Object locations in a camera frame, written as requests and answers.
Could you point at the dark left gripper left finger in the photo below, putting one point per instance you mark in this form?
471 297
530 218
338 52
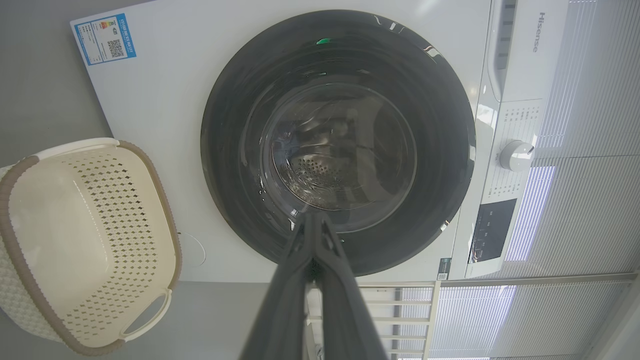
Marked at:
282 310

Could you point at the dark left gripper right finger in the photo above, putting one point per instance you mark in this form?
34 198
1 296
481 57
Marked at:
345 315

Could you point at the steel washing machine drum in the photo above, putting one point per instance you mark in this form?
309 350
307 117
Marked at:
330 170

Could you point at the black washing machine display panel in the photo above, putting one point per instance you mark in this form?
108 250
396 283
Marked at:
492 230

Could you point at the white front-load washing machine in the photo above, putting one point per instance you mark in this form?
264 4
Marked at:
165 125

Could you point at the silver washing machine dial knob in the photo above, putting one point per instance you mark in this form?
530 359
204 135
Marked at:
515 156

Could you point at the white metal drying rack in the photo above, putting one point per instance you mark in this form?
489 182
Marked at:
432 320

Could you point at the round white filter cover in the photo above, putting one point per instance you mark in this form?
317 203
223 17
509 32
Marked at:
195 250

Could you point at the cream perforated laundry basket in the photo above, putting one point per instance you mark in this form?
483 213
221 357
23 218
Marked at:
60 240

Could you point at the white ribbed window blind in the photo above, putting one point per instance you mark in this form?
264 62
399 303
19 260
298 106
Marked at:
590 200

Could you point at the blue energy label sticker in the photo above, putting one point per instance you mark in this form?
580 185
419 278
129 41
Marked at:
105 39

